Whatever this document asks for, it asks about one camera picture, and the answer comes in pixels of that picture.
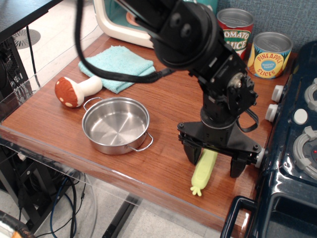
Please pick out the plush brown mushroom toy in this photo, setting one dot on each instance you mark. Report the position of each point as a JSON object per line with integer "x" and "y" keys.
{"x": 72, "y": 94}

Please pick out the dark blue toy stove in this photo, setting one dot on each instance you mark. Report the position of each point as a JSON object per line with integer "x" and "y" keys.
{"x": 286, "y": 202}

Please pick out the stainless steel pot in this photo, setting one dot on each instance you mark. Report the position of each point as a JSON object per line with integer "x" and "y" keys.
{"x": 117, "y": 125}

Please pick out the pineapple slices can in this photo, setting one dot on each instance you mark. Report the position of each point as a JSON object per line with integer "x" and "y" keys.
{"x": 269, "y": 55}

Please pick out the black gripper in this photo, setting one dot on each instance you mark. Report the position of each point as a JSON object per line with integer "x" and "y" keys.
{"x": 230, "y": 140}

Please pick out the teal toy microwave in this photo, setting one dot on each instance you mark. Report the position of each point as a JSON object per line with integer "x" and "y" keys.
{"x": 119, "y": 27}

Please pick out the tomato sauce can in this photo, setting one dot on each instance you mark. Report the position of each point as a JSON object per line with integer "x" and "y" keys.
{"x": 237, "y": 25}

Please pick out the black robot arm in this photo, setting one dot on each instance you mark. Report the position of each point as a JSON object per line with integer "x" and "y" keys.
{"x": 228, "y": 90}

